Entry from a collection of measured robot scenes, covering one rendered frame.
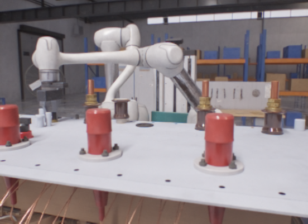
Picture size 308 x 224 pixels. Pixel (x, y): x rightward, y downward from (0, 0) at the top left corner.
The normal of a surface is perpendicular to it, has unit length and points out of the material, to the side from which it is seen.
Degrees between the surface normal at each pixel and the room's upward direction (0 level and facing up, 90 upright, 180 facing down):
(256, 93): 90
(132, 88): 90
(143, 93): 90
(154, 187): 11
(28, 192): 90
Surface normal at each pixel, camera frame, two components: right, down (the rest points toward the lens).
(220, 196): -0.05, -0.95
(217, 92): -0.28, 0.12
